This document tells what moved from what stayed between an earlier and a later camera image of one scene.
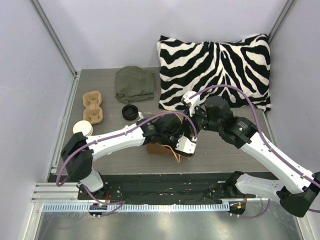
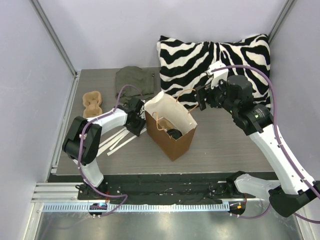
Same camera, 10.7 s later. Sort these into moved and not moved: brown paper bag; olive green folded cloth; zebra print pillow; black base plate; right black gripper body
Moved: brown paper bag; right black gripper body
Not moved: black base plate; olive green folded cloth; zebra print pillow
